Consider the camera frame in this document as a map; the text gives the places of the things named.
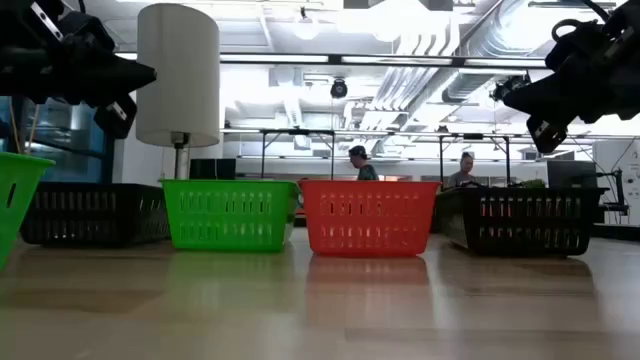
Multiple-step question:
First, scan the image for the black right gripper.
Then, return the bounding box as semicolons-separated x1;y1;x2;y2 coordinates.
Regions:
501;19;640;125

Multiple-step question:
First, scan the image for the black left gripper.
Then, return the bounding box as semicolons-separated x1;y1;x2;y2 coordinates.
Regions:
0;44;158;107

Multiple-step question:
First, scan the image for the green plastic basket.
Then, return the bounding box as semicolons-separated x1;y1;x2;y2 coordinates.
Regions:
0;151;57;271
159;178;301;253

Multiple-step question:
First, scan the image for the red plastic basket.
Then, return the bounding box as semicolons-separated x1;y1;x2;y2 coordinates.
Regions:
298;179;442;259

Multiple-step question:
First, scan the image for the black track spotlight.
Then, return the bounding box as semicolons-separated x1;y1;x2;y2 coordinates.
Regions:
489;73;532;103

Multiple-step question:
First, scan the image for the white shade floor lamp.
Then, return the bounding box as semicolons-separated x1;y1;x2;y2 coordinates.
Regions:
135;3;222;181

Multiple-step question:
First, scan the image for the dark framed window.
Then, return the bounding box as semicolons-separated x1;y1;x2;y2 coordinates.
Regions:
0;94;117;184

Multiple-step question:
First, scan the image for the dark computer monitor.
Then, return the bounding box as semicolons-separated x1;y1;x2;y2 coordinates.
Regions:
188;157;238;181
546;159;599;189

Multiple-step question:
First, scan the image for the black plastic basket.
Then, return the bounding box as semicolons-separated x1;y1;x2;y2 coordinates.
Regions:
19;181;172;247
433;185;610;258

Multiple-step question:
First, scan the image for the person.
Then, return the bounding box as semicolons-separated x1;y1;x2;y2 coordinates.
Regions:
348;144;380;182
446;151;480;190

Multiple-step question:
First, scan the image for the white cabinet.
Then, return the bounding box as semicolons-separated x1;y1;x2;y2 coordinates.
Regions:
591;138;640;227

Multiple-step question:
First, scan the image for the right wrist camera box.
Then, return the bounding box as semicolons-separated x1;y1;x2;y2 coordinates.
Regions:
525;113;569;155

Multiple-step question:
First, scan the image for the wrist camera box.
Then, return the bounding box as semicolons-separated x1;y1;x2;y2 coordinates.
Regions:
93;92;139;141
525;113;569;155

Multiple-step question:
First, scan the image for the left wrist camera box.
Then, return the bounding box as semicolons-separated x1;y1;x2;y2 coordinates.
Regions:
93;92;139;141

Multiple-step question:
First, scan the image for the black metal frame table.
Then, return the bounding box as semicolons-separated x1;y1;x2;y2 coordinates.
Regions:
258;128;337;181
437;132;512;187

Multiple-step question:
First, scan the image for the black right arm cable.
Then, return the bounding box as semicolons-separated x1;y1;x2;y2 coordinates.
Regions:
550;18;586;45

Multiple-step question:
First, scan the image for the yellow cord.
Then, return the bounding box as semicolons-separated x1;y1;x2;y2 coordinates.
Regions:
27;103;41;153
8;109;22;153

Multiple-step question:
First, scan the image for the ceiling light rail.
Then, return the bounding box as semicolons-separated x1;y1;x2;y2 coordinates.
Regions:
114;51;549;70

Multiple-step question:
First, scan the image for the black hanging cable reel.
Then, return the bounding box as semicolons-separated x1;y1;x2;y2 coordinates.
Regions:
329;76;350;100

